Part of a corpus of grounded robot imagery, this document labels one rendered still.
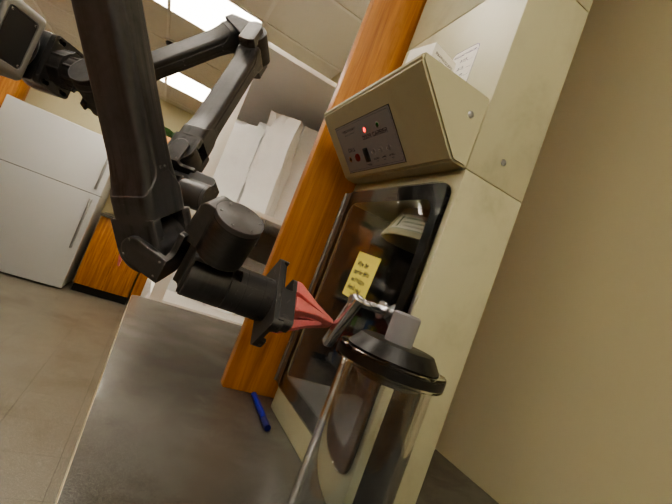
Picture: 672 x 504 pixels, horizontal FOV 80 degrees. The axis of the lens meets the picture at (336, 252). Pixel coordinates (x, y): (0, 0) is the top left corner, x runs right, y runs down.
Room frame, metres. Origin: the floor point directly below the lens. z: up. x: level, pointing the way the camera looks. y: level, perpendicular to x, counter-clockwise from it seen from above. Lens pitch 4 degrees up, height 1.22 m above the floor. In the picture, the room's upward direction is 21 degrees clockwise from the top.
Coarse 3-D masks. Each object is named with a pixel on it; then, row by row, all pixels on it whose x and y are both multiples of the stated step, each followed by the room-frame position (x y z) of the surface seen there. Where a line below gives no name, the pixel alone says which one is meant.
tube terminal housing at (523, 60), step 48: (528, 0) 0.50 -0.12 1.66; (480, 48) 0.56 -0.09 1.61; (528, 48) 0.51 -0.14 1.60; (528, 96) 0.53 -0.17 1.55; (480, 144) 0.51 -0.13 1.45; (528, 144) 0.54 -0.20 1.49; (480, 192) 0.52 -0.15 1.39; (480, 240) 0.53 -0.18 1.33; (432, 288) 0.51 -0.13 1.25; (480, 288) 0.54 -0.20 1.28; (432, 336) 0.52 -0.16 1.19; (288, 432) 0.69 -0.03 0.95; (432, 432) 0.54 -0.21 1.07
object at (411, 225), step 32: (352, 192) 0.77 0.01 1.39; (384, 192) 0.65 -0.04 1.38; (416, 192) 0.57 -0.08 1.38; (448, 192) 0.51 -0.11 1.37; (352, 224) 0.72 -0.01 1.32; (384, 224) 0.62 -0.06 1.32; (416, 224) 0.54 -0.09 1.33; (352, 256) 0.68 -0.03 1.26; (384, 256) 0.59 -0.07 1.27; (416, 256) 0.52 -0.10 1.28; (320, 288) 0.75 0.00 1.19; (384, 288) 0.56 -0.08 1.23; (352, 320) 0.61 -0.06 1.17; (384, 320) 0.53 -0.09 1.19; (320, 352) 0.66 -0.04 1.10; (288, 384) 0.73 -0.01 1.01; (320, 384) 0.63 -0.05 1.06
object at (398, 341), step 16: (400, 320) 0.38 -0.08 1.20; (416, 320) 0.38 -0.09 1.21; (352, 336) 0.39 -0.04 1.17; (368, 336) 0.37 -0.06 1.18; (384, 336) 0.41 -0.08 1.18; (400, 336) 0.38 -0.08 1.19; (368, 352) 0.35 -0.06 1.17; (384, 352) 0.35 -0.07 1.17; (400, 352) 0.35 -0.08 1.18; (416, 352) 0.37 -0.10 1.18; (416, 368) 0.35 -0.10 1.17; (432, 368) 0.36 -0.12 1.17
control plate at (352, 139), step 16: (384, 112) 0.57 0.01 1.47; (336, 128) 0.72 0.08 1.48; (352, 128) 0.67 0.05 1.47; (368, 128) 0.63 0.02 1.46; (384, 128) 0.59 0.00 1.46; (352, 144) 0.69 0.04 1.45; (368, 144) 0.65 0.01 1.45; (384, 144) 0.61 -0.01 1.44; (400, 144) 0.57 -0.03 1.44; (352, 160) 0.72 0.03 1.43; (384, 160) 0.63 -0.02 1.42; (400, 160) 0.59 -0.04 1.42
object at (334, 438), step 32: (352, 384) 0.36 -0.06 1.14; (384, 384) 0.34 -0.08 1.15; (320, 416) 0.38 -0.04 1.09; (352, 416) 0.35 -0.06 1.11; (384, 416) 0.34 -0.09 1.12; (416, 416) 0.35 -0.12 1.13; (320, 448) 0.36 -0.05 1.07; (352, 448) 0.35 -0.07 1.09; (384, 448) 0.35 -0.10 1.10; (320, 480) 0.35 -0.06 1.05; (352, 480) 0.34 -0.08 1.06; (384, 480) 0.35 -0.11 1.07
